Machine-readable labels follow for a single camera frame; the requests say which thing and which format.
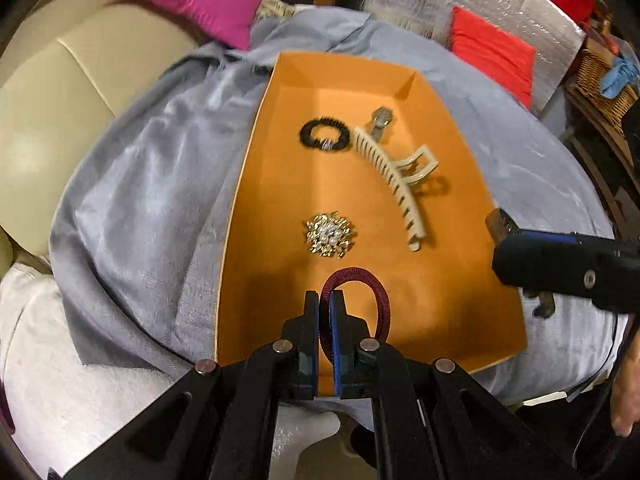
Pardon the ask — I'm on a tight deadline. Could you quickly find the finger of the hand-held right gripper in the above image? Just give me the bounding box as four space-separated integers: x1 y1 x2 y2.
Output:
510 229 640 257
491 237 640 313

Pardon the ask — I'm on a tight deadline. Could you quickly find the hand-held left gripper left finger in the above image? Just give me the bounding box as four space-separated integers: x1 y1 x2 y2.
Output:
47 290 321 480

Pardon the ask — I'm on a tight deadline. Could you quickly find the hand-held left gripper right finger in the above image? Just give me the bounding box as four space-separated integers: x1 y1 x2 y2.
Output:
327 290 583 480

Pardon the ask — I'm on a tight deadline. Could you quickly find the maroon hair tie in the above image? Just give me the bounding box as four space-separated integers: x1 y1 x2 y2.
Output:
320 268 390 366

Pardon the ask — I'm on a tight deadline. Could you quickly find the pearl brooch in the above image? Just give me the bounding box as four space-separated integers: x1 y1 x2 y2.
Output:
305 211 356 259

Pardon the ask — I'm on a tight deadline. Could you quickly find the orange tray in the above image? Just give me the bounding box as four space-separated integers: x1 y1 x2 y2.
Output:
214 50 530 398

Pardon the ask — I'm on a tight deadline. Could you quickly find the cream hair claw clip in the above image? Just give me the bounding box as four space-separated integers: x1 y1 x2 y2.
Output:
352 127 441 253

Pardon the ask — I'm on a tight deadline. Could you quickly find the black hair scrunchie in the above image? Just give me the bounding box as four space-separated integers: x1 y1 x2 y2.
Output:
298 116 353 153

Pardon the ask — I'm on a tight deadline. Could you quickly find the crystal hair clip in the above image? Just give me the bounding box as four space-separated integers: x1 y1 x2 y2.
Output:
369 105 396 141

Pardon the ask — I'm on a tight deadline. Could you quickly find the person's right hand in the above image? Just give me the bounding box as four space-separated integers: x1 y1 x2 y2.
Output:
611 355 640 438

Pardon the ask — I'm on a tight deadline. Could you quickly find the blue cloth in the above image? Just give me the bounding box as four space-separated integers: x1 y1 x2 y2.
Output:
600 55 638 98

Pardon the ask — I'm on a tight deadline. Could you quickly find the wicker basket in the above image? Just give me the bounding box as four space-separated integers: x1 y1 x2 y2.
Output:
565 42 640 126

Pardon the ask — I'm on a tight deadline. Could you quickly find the grey cloth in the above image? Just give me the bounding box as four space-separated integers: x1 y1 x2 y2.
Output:
49 7 628 406

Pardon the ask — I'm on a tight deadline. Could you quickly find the red cushion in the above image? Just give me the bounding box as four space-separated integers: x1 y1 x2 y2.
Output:
449 6 537 110

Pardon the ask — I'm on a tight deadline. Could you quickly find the white textured cloth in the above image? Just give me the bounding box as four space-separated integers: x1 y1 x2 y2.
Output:
0 260 341 480

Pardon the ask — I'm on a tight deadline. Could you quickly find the cream sofa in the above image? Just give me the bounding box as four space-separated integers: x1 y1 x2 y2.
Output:
0 0 201 281

